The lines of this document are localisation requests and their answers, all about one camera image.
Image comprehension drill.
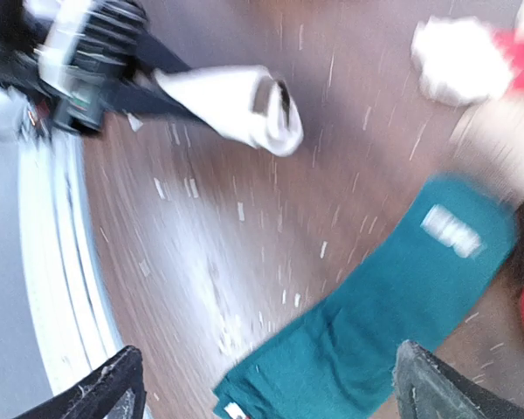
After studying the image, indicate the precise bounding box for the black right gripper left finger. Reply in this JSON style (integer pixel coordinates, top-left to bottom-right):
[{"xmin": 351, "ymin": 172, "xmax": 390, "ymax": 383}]
[{"xmin": 19, "ymin": 345, "xmax": 147, "ymax": 419}]

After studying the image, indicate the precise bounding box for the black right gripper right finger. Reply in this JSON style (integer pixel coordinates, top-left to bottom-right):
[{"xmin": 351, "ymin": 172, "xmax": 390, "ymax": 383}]
[{"xmin": 394, "ymin": 340, "xmax": 524, "ymax": 419}]

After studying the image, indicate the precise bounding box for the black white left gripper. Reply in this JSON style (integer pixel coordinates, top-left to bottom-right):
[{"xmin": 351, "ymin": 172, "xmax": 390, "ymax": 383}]
[{"xmin": 0, "ymin": 1, "xmax": 201, "ymax": 134}]

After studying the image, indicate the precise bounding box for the dark teal sock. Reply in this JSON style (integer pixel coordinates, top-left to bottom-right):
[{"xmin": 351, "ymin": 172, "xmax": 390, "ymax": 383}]
[{"xmin": 214, "ymin": 175, "xmax": 517, "ymax": 418}]

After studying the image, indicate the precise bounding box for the cream brown striped sock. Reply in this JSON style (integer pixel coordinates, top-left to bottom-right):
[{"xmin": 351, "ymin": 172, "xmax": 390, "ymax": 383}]
[{"xmin": 153, "ymin": 65, "xmax": 304, "ymax": 157}]

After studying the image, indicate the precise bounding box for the tan beige sock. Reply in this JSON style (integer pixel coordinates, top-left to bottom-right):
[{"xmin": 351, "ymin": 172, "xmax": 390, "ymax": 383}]
[{"xmin": 447, "ymin": 99, "xmax": 524, "ymax": 207}]

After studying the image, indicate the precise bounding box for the red cream sock left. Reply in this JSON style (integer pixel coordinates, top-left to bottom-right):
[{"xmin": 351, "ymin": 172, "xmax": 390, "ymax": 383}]
[{"xmin": 410, "ymin": 17, "xmax": 524, "ymax": 106}]

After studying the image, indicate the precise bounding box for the aluminium front rail frame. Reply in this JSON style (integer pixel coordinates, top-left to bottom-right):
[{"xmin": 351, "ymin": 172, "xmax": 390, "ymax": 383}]
[{"xmin": 0, "ymin": 134, "xmax": 121, "ymax": 402}]

